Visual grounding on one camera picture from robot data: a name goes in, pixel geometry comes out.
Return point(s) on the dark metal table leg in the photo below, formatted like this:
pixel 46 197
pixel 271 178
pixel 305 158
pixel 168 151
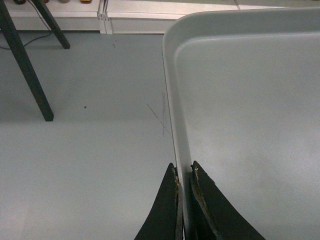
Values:
pixel 18 50

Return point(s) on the white low shelf base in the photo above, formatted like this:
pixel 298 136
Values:
pixel 148 16

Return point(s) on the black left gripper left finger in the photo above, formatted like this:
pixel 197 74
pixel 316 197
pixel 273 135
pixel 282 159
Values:
pixel 165 219

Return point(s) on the dark slanted table leg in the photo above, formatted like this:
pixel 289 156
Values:
pixel 51 22

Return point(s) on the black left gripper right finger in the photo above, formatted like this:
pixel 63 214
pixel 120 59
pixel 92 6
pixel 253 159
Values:
pixel 214 216

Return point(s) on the silver grey serving tray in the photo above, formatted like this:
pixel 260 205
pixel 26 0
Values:
pixel 244 101

